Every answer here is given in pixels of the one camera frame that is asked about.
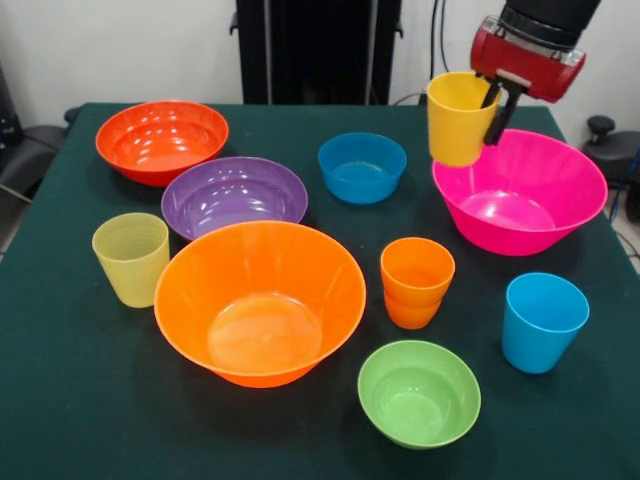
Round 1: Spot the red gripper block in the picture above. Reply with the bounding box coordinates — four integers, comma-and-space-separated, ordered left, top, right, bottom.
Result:
469, 15, 587, 147

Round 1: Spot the yellow plastic cup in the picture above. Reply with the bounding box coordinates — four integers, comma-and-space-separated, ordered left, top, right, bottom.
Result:
426, 71, 501, 167

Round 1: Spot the large pink plastic bowl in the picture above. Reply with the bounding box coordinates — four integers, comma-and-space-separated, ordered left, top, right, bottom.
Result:
431, 128, 610, 258

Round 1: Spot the black office chair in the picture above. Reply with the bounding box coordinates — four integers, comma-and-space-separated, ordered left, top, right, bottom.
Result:
582, 115, 640, 224
0, 64, 66, 201

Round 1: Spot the small blue plastic bowl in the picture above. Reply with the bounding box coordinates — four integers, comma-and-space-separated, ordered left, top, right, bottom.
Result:
317, 131, 409, 206

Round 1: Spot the orange plastic cup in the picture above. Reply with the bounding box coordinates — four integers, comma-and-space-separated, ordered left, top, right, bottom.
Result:
383, 289, 446, 331
379, 237, 457, 309

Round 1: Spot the blue plastic cup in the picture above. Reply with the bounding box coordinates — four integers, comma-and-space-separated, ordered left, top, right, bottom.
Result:
501, 272, 591, 375

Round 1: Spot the purple plastic bowl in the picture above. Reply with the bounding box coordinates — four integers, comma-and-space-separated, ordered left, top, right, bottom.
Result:
160, 156, 309, 241

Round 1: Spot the small green plastic bowl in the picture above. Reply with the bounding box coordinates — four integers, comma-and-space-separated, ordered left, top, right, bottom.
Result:
356, 339, 483, 450

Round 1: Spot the large orange plastic bowl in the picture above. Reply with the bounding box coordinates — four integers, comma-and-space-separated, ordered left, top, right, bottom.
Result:
153, 220, 368, 389

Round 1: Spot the red plastic bowl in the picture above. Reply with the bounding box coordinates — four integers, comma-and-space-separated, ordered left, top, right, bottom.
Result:
94, 99, 231, 188

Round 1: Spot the pale yellow-green plastic cup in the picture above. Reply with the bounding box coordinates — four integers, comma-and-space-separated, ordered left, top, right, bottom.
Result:
91, 212, 171, 309

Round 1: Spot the dark green table cloth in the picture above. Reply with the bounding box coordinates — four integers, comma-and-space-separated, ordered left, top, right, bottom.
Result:
0, 102, 640, 480

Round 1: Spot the black wall cable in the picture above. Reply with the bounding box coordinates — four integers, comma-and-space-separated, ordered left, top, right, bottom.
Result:
428, 0, 451, 76

